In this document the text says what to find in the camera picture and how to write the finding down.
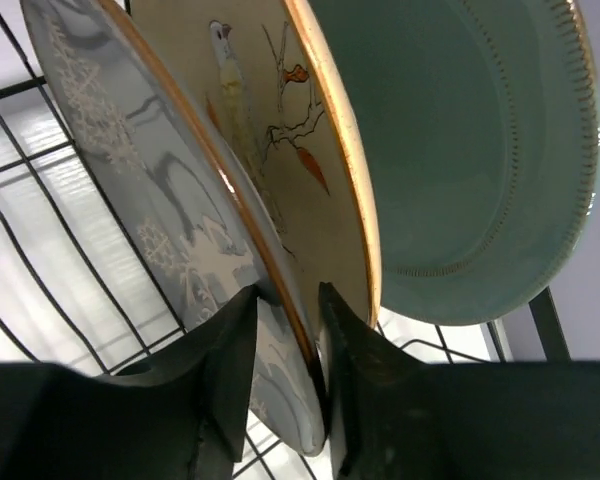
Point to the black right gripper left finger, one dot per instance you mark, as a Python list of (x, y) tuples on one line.
[(182, 411)]

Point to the black wire dish rack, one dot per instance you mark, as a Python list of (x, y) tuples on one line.
[(71, 287)]

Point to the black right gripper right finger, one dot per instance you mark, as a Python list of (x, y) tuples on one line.
[(379, 405)]

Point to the grey reindeer snowflake plate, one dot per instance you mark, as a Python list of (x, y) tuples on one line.
[(183, 197)]

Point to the teal green ridged plate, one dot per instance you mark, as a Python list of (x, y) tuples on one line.
[(480, 122)]

